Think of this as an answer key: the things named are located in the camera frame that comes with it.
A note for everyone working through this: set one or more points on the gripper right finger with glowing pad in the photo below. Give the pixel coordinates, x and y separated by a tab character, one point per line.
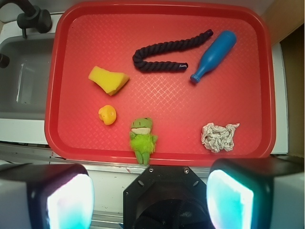
257	193

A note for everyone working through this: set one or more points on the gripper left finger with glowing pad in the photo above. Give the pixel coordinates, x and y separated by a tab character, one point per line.
45	196

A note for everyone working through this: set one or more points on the crumpled white paper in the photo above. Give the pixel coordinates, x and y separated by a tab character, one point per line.
217	138

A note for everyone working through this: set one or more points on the yellow rubber duck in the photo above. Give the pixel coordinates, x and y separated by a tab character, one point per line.
107	114

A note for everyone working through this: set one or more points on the grey sink basin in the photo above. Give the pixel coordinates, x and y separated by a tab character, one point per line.
24	82

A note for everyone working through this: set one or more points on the green plush frog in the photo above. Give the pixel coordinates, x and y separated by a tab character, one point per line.
142	141

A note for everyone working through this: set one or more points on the red plastic tray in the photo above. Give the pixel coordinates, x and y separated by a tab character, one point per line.
107	34

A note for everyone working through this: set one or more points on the yellow sponge piece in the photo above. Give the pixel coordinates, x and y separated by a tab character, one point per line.
110	82

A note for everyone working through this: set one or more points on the blue plastic bottle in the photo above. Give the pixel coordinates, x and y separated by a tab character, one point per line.
214	55

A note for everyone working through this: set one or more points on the black faucet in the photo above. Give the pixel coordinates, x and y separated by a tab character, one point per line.
33	17

